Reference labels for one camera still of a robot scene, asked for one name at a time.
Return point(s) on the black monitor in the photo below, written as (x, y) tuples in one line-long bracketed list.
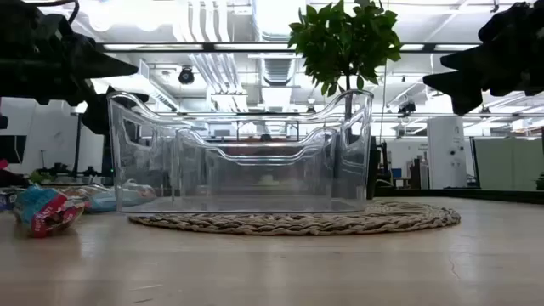
[(12, 149)]

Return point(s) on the white cabinet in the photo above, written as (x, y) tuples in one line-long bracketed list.
[(446, 153)]

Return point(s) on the oatmeal raisin granola bar blue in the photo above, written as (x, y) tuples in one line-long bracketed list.
[(7, 200)]

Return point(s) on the black stand pole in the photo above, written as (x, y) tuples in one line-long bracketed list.
[(77, 144)]

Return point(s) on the round woven placemat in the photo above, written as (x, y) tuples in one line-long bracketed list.
[(297, 223)]

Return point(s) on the green leafy plant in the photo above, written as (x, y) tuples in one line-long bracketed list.
[(344, 42)]

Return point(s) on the granola bar light blue wrapper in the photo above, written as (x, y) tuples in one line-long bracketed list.
[(106, 200)]

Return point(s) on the chocolate chip granola bar red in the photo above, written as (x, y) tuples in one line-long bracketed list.
[(47, 212)]

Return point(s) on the clear plastic bin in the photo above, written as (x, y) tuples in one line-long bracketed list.
[(127, 170), (183, 136)]

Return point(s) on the black ceiling camera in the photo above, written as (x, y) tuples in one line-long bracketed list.
[(186, 75), (406, 108)]

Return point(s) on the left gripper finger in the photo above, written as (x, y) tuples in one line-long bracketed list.
[(110, 110), (108, 61)]

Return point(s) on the pale green partition panel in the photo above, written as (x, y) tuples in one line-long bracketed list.
[(510, 163)]

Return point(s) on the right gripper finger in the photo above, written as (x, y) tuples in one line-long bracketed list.
[(465, 91), (467, 59)]

